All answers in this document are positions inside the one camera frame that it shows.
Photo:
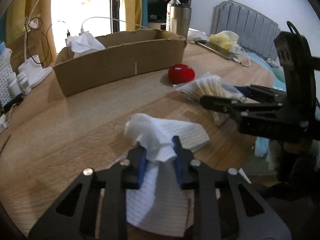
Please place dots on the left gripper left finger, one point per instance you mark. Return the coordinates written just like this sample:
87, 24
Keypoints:
94, 202

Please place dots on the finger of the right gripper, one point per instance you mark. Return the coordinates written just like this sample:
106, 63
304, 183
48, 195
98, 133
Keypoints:
251, 118
261, 93

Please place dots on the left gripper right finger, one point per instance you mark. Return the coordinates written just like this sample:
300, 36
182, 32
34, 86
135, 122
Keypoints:
226, 206

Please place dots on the bag of cotton swabs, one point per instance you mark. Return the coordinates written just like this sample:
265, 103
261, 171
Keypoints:
209, 84

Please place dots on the red plush ball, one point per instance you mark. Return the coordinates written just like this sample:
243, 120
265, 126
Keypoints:
181, 73

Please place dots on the white paper towel sheet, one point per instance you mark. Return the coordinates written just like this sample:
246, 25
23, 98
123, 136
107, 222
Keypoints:
160, 206

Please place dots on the white cloth towel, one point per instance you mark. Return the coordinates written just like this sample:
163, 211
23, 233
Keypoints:
84, 44

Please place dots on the blue patterned bed blanket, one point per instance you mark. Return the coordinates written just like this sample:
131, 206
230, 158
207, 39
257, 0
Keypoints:
276, 76

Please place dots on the black smartphone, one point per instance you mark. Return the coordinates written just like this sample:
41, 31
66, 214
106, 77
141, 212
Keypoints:
218, 50

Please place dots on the grey padded headboard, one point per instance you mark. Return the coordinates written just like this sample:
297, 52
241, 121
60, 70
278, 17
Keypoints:
256, 31

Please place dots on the yellow plastic bag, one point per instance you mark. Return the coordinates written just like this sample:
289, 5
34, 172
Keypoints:
224, 39

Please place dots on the white plastic food container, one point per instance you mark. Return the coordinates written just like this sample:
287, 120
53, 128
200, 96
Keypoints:
197, 36

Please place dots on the black scissors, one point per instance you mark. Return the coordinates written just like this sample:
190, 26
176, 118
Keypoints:
4, 144

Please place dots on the steel tumbler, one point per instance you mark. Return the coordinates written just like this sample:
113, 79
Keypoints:
179, 19

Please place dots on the small white plug adapter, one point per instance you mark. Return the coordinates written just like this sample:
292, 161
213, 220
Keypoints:
4, 123

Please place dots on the brown cardboard box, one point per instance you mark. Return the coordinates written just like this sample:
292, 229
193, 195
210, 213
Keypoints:
126, 54

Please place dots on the black computer monitor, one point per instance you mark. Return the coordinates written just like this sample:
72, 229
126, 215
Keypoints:
157, 10

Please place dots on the white pill bottle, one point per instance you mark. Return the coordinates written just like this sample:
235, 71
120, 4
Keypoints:
14, 89
23, 83

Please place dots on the white desk lamp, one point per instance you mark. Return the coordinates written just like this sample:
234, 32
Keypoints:
33, 35

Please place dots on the yellow curtain right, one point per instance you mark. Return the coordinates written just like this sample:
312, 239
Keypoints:
132, 14

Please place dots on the yellow curtain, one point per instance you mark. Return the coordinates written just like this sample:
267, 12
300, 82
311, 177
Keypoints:
132, 14
17, 13

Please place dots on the white plastic basket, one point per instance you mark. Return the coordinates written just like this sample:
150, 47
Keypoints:
6, 72

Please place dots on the yellow curtain left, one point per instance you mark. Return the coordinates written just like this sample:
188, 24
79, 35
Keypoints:
17, 13

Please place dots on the white charger with white cable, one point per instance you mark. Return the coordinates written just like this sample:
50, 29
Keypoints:
82, 27

